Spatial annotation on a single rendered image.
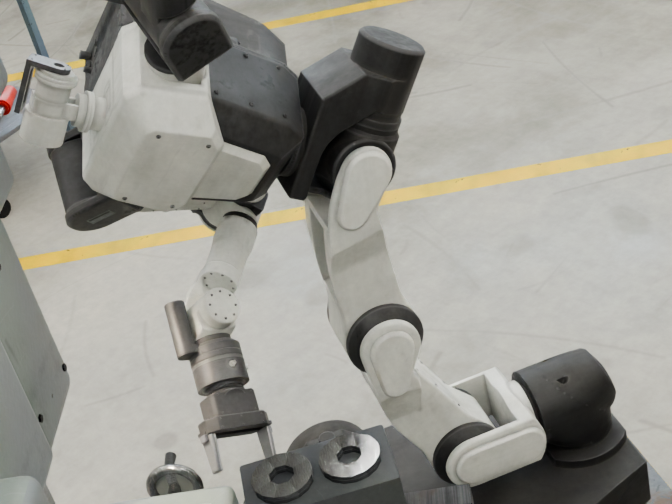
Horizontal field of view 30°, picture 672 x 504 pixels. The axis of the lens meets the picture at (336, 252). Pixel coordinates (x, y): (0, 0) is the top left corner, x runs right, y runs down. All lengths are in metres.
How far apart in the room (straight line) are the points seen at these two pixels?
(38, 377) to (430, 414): 0.90
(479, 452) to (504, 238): 1.90
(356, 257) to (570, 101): 2.95
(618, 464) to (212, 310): 0.93
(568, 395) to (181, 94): 1.05
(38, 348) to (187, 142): 0.38
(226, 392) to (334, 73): 0.54
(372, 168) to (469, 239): 2.27
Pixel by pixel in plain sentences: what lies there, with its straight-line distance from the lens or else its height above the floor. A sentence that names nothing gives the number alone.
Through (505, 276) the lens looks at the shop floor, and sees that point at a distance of 4.07.
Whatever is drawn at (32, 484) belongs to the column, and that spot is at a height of 1.55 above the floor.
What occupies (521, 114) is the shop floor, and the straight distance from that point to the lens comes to 4.96.
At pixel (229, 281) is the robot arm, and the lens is 2.15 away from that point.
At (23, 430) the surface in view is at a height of 1.44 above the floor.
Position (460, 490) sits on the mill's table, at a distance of 2.00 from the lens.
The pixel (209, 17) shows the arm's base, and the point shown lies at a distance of 1.76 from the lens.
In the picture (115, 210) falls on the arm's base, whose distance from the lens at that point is 2.10.
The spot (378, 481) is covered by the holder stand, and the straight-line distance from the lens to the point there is 1.78.
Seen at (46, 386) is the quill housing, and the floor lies 1.39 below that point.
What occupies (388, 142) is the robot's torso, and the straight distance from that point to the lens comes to 2.05.
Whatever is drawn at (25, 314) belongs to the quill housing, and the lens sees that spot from 1.72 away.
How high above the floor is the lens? 2.38
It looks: 33 degrees down
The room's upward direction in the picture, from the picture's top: 15 degrees counter-clockwise
